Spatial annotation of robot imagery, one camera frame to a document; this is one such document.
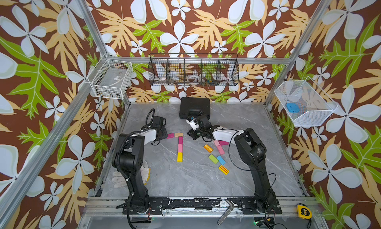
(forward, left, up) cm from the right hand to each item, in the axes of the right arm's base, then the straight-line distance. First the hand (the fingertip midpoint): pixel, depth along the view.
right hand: (188, 131), depth 101 cm
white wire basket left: (+15, +45, +33) cm, 58 cm away
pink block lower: (-13, -21, -2) cm, 25 cm away
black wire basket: (+29, -4, +30) cm, 42 cm away
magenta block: (-3, +12, -2) cm, 13 cm away
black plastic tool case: (+26, +2, +1) cm, 26 cm away
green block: (-19, -15, -2) cm, 25 cm away
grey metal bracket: (-49, -18, -2) cm, 52 cm away
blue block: (-20, -20, -3) cm, 29 cm away
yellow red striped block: (-27, -21, -2) cm, 34 cm away
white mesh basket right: (+1, -67, +25) cm, 71 cm away
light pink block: (-12, +5, -1) cm, 13 cm away
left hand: (0, +17, -1) cm, 17 cm away
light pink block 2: (-9, -18, -1) cm, 20 cm away
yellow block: (-18, +5, -2) cm, 19 cm away
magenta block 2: (-6, +5, -2) cm, 8 cm away
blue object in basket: (0, -59, +24) cm, 64 cm away
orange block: (-13, -13, -1) cm, 18 cm away
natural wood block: (-2, +8, -2) cm, 8 cm away
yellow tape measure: (-47, -56, 0) cm, 73 cm away
